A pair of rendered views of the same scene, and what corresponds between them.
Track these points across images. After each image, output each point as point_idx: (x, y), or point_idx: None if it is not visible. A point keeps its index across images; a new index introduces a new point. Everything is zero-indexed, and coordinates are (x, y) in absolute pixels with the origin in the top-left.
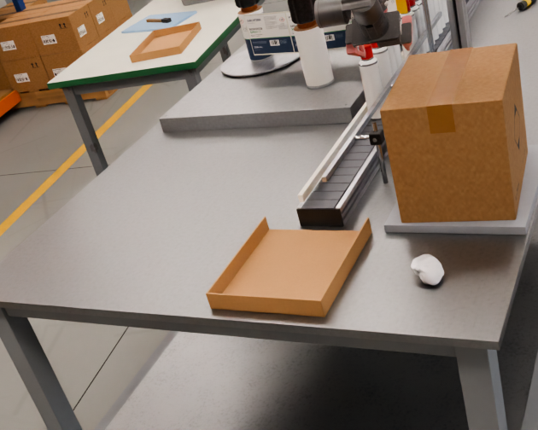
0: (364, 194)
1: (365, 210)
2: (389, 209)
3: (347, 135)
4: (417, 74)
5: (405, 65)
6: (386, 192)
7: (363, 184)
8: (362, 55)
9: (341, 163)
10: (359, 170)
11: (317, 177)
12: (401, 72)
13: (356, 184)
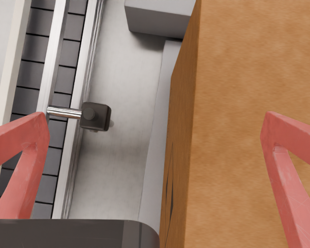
0: (79, 153)
1: (90, 204)
2: (127, 206)
3: (22, 23)
4: (261, 193)
5: (202, 81)
6: (115, 154)
7: (77, 147)
8: (35, 195)
9: (27, 100)
10: (67, 130)
11: None
12: (200, 155)
13: (68, 175)
